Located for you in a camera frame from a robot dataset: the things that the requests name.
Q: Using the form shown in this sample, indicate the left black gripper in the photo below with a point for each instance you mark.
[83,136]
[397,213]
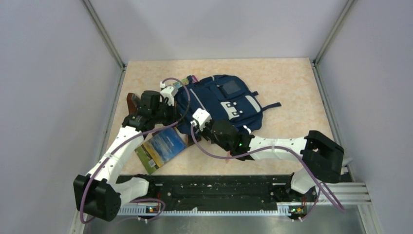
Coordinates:
[174,110]

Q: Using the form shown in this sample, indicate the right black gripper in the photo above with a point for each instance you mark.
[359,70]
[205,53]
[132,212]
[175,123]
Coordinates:
[203,132]

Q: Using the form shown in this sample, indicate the navy blue backpack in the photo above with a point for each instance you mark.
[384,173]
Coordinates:
[225,97]

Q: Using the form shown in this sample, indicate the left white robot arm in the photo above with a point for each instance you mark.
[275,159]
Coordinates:
[98,193]

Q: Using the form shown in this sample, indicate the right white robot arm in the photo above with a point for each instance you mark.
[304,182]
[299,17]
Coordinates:
[320,156]

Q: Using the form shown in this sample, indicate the brown wedge stand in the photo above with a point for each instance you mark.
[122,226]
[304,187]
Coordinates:
[133,101]

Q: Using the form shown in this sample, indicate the blue yellow landscape book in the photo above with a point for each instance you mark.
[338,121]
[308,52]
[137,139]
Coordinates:
[162,147]

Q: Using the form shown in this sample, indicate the purple picture book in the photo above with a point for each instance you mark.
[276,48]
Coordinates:
[185,81]

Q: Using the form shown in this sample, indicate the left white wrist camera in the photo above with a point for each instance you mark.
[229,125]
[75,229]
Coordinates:
[168,93]

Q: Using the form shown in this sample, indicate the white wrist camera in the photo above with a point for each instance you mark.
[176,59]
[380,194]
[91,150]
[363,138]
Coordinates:
[200,118]
[168,93]

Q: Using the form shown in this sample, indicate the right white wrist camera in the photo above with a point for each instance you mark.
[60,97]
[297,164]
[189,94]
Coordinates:
[200,118]

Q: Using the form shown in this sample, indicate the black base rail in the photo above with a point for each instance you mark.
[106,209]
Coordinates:
[220,193]

